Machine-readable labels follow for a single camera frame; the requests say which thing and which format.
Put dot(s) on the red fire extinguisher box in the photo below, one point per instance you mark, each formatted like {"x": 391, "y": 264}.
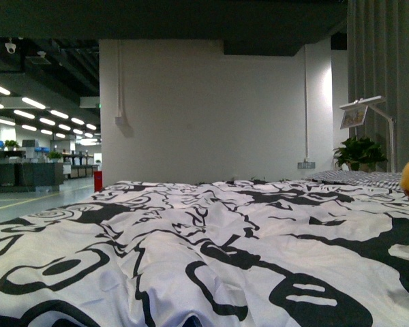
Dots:
{"x": 97, "y": 181}

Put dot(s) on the black and white patterned duvet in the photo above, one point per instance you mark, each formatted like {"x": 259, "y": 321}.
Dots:
{"x": 297, "y": 253}

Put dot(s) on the green potted plant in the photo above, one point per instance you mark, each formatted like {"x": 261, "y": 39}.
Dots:
{"x": 359, "y": 154}

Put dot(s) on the white desk lamp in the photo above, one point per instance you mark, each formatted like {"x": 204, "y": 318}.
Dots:
{"x": 369, "y": 112}

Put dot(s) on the dark office counter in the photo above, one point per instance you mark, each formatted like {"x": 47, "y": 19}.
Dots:
{"x": 28, "y": 177}

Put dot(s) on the striped grey pillow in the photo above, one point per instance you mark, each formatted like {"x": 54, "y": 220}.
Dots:
{"x": 386, "y": 180}

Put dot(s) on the wall power socket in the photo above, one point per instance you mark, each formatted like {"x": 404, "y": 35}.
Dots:
{"x": 306, "y": 165}

